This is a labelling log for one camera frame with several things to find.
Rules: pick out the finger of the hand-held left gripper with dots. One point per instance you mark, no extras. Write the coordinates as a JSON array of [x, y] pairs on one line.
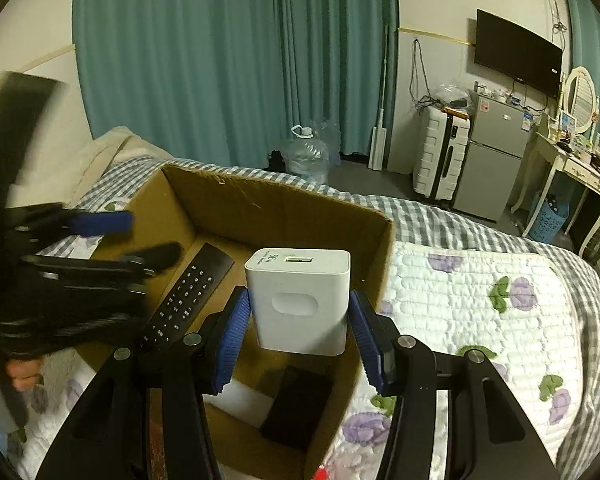
[[152, 256], [105, 222]]

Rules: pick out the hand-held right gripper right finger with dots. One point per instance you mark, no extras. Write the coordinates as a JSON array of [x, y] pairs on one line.
[[366, 342]]

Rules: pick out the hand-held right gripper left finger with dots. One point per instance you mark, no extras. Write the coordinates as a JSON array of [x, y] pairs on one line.
[[229, 342]]

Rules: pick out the white charger block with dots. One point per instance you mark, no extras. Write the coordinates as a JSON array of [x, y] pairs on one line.
[[300, 305]]

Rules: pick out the brown cardboard box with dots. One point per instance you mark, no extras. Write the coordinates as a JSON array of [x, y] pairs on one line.
[[290, 210]]

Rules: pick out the person's left hand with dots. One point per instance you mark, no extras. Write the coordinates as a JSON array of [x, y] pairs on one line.
[[22, 372]]

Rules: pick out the black remote control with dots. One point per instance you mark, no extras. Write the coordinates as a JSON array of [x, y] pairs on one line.
[[185, 295]]

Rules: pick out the beige blanket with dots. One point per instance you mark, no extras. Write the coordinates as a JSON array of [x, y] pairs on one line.
[[112, 150]]

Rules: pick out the black rectangular case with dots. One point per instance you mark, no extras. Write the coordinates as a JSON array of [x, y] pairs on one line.
[[297, 407]]

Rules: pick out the white floral quilt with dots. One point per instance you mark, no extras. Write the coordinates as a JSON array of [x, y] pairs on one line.
[[455, 300]]

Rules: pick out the small red item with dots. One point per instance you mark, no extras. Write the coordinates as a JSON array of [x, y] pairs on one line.
[[322, 473]]

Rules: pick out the grey checked bed sheet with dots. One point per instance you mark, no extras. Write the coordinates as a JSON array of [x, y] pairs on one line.
[[430, 220]]

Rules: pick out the clear large water jug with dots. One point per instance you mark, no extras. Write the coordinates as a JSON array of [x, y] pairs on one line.
[[306, 157]]

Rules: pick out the white flat mop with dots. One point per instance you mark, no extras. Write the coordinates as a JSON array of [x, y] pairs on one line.
[[378, 145]]

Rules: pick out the teal curtain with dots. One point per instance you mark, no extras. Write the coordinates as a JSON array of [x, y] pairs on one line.
[[587, 25], [220, 60]]

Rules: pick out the white suitcase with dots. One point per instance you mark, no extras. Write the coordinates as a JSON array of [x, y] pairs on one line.
[[437, 155]]

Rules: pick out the clear empty plastic bottle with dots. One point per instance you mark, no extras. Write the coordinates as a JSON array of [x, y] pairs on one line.
[[330, 137]]

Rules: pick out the blue laundry basket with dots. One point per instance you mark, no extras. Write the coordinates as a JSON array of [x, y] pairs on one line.
[[545, 220]]

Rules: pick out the grey small fridge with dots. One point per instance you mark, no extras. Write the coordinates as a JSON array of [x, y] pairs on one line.
[[495, 160]]

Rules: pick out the clear plastic bag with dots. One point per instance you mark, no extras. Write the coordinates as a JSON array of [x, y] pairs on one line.
[[450, 94]]

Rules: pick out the cream dressing table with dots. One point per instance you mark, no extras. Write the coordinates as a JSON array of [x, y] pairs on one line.
[[560, 162]]

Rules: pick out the oval white-framed mirror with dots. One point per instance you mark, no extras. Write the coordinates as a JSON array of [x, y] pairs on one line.
[[579, 95]]

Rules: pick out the black wall television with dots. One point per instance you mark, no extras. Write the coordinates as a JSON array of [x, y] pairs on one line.
[[517, 52]]

